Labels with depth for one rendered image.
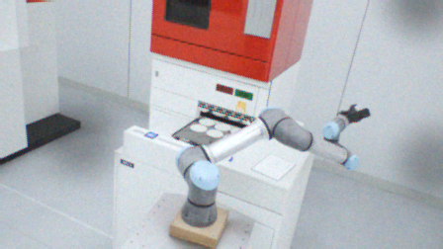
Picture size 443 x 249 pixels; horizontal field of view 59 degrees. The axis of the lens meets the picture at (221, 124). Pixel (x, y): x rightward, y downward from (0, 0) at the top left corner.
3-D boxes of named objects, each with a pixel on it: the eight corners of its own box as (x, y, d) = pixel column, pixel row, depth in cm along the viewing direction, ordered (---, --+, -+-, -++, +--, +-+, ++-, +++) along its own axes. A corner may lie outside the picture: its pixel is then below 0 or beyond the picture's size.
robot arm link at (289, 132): (298, 126, 156) (366, 156, 184) (283, 115, 165) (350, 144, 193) (283, 150, 159) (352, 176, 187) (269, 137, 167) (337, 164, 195)
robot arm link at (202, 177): (193, 207, 150) (197, 178, 145) (181, 187, 161) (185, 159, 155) (221, 203, 156) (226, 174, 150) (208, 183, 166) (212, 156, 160)
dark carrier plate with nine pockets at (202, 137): (202, 117, 249) (202, 116, 249) (252, 132, 238) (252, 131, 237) (174, 135, 220) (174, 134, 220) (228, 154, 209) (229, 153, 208)
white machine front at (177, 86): (151, 106, 273) (155, 50, 256) (260, 141, 245) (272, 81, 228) (149, 108, 270) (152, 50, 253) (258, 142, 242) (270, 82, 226)
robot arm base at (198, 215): (215, 230, 155) (218, 210, 151) (177, 223, 155) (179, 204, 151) (219, 207, 169) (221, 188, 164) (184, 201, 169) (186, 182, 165)
